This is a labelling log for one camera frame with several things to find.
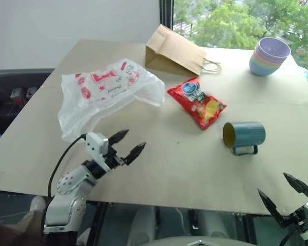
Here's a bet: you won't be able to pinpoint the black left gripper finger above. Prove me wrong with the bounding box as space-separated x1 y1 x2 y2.
119 142 147 166
108 129 130 147

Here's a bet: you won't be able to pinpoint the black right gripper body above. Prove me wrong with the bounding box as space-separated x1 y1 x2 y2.
284 206 308 233

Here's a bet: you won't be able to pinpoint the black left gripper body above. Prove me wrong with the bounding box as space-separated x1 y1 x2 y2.
104 144 127 170

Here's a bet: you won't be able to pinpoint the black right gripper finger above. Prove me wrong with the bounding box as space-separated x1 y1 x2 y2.
282 173 308 200
257 188 290 229

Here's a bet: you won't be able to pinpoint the white red-printed plastic bag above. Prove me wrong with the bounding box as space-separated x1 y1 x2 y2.
57 58 166 143

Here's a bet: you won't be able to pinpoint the teal mug with yellow inside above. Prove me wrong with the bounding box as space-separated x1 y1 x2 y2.
222 121 267 156

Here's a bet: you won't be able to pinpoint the grey rounded robot body shapes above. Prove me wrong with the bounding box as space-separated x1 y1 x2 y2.
76 204 259 246

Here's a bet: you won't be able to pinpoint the red chips packet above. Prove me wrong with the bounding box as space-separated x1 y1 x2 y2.
166 77 228 131

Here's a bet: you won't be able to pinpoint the dark cabinet with small parts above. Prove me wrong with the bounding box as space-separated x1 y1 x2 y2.
0 67 55 136

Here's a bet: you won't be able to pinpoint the blue plastic bowl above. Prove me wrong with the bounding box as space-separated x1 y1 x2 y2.
248 58 282 77

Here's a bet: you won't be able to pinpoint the brown cardboard piece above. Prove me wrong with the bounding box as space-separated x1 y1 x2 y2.
0 196 47 246

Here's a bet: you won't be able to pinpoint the green plastic bowl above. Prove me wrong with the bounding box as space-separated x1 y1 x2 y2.
249 54 285 71

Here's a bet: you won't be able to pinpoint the pink plastic bowl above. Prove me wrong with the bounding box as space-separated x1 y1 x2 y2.
253 48 288 67

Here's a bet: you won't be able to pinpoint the purple plastic bowl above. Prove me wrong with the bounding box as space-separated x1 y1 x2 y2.
255 37 292 64

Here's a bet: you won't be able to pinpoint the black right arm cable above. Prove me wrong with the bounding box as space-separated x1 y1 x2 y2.
279 227 303 246

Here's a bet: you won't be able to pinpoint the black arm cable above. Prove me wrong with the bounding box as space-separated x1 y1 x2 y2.
279 227 303 246
47 134 88 198

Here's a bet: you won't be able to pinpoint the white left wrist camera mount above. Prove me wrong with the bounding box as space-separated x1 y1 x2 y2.
85 132 111 171

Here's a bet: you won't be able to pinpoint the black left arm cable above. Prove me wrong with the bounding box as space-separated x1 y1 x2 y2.
47 134 88 198

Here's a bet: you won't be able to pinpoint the brown paper bag with handles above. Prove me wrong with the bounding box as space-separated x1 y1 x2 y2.
145 24 222 77

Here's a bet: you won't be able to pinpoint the dark window frame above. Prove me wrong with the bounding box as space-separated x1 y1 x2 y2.
159 0 176 30

